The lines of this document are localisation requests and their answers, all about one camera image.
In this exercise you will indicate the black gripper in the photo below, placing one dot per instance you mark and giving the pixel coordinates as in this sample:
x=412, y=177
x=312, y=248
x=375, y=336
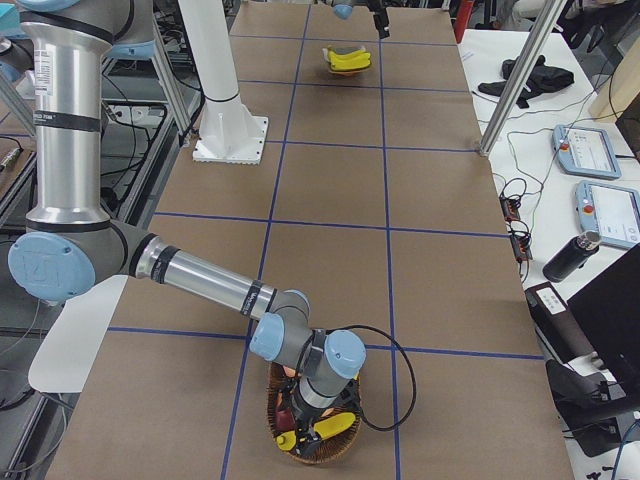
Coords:
x=381, y=22
x=303, y=419

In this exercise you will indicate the yellow banana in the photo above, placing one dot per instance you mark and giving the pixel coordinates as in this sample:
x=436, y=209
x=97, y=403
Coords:
x=352, y=61
x=350, y=67
x=343, y=54
x=327, y=428

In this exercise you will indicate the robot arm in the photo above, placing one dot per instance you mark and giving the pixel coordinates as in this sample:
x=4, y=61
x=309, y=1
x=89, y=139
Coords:
x=72, y=244
x=344, y=8

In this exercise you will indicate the fruit basket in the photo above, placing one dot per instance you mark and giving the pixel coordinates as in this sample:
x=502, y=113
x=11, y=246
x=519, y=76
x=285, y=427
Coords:
x=329, y=449

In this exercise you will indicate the grey square plate orange rim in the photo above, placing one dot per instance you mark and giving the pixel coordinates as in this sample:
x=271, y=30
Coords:
x=347, y=61

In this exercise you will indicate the red yellow mango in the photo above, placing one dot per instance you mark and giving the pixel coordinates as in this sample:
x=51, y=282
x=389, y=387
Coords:
x=284, y=419

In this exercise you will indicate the red apple upper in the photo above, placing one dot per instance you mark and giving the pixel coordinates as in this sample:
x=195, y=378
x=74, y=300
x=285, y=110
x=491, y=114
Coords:
x=290, y=372

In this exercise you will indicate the black cloth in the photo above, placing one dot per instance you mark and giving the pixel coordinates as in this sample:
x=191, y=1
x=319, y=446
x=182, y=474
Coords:
x=543, y=79

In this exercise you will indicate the teach pendant far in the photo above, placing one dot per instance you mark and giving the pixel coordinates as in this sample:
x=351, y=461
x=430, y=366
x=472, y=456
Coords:
x=587, y=152

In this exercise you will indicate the teach pendant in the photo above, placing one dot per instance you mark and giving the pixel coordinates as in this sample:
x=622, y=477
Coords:
x=611, y=211
x=587, y=152

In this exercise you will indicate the white chair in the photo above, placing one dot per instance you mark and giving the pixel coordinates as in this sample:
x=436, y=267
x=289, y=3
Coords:
x=65, y=358

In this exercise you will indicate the black box white label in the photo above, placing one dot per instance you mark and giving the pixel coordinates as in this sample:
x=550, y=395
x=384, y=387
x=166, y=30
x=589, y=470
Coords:
x=559, y=329

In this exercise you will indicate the teach pendant near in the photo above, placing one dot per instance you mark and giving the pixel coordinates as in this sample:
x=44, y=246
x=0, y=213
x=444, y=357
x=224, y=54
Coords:
x=611, y=211

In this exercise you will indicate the black bottle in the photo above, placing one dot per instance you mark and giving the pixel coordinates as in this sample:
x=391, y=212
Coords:
x=573, y=255

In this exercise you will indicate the black monitor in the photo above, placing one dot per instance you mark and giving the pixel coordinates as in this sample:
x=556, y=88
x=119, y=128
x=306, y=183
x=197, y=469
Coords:
x=607, y=311

